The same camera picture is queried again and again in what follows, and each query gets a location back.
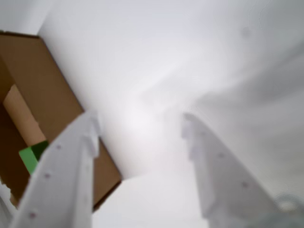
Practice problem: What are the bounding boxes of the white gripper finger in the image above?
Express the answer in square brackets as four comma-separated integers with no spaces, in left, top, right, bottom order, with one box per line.
[9,111,103,228]
[181,114,285,228]

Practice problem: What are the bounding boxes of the green cube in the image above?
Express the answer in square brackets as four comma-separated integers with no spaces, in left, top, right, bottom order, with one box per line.
[18,140,49,175]

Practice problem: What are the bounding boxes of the brown cardboard box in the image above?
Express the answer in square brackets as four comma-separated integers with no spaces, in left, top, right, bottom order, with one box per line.
[0,30,122,212]

